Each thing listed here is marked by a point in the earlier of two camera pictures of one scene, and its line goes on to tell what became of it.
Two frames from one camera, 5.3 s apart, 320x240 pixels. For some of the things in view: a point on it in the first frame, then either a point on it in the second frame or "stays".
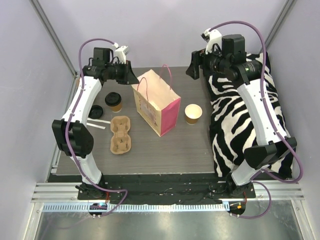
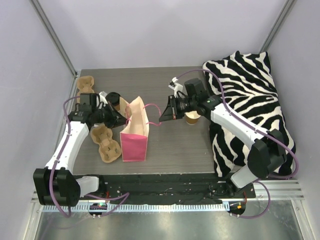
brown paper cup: x=116 y=108 stays
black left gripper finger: x=131 y=77 -> x=118 y=120
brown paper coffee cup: x=192 y=112 stays
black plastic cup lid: x=113 y=99 stays
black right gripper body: x=200 y=61 -> x=172 y=107
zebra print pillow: x=232 y=128 stays
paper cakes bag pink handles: x=158 y=105 -> x=134 y=136
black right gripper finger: x=193 y=70 -> x=170 y=112
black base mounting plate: x=173 y=189 stays
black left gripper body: x=125 y=72 -> x=110 y=117
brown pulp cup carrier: x=120 y=142 -> x=109 y=150
